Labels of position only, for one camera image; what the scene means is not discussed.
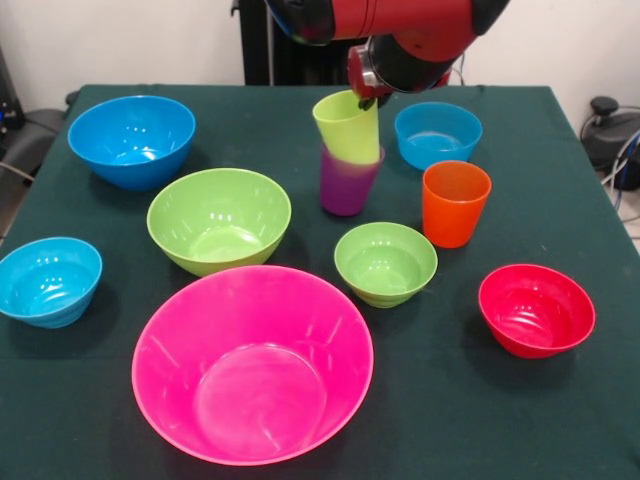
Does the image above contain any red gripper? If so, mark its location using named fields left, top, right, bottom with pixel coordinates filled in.
left=346, top=44, right=393, bottom=111

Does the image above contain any lime green cup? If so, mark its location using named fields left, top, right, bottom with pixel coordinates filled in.
left=312, top=90, right=382, bottom=165

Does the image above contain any purple cup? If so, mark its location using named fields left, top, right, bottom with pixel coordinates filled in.
left=319, top=143, right=386, bottom=218

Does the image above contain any medium blue bowl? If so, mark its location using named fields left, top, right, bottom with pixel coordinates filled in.
left=393, top=101, right=484, bottom=172

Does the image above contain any orange cup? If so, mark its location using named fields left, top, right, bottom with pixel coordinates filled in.
left=421, top=160, right=493, bottom=250

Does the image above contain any small green bowl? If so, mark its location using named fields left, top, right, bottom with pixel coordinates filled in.
left=333, top=221, right=439, bottom=309

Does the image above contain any large green bowl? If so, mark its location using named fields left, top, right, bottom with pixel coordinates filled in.
left=146, top=167, right=293, bottom=278

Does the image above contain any large blue bowl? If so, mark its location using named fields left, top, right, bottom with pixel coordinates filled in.
left=67, top=95, right=197, bottom=192

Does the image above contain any black wheel base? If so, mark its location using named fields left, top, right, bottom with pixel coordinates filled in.
left=583, top=96, right=640, bottom=191
left=0, top=90, right=81, bottom=201

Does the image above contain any small red-pink bowl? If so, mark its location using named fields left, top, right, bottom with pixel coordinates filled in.
left=477, top=263, right=597, bottom=360

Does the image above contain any large pink bowl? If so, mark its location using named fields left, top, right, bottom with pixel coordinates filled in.
left=131, top=264, right=376, bottom=467

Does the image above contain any dark green table cloth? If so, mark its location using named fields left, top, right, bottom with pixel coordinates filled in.
left=0, top=84, right=640, bottom=480

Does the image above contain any small light blue bowl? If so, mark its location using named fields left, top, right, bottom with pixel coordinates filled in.
left=0, top=236, right=104, bottom=330

